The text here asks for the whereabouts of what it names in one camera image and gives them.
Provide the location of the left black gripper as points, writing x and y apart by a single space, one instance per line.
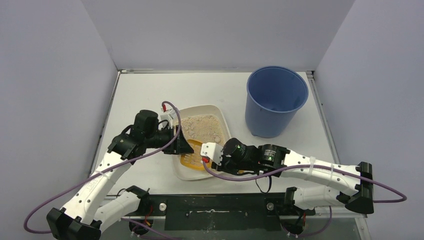
178 141

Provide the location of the yellow litter scoop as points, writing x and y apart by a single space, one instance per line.
193 161

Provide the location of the white litter box tray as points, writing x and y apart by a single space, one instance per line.
183 172

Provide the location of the blue plastic bucket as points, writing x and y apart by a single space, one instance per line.
274 95

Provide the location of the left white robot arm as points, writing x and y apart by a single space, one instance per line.
83 217

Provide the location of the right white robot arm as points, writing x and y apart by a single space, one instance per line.
336 185

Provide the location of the beige cat litter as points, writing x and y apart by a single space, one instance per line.
204 128

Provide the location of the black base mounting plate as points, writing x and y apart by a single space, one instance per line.
223 212

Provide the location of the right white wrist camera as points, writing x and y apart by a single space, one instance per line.
211 152

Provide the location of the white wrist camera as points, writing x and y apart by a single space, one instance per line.
169 117
211 152

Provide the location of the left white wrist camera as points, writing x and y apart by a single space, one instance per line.
169 117

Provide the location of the aluminium table frame rail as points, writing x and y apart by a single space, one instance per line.
320 107

